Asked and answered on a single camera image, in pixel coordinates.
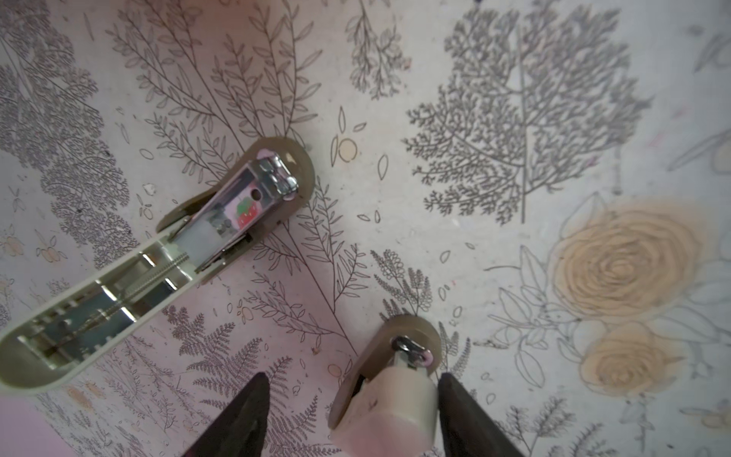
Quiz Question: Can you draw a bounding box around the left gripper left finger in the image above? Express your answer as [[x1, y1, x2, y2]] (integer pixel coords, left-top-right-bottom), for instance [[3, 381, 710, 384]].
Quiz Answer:
[[183, 372, 270, 457]]

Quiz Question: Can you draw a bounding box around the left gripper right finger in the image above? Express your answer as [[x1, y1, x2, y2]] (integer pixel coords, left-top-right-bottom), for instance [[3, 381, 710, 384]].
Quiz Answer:
[[437, 372, 523, 457]]

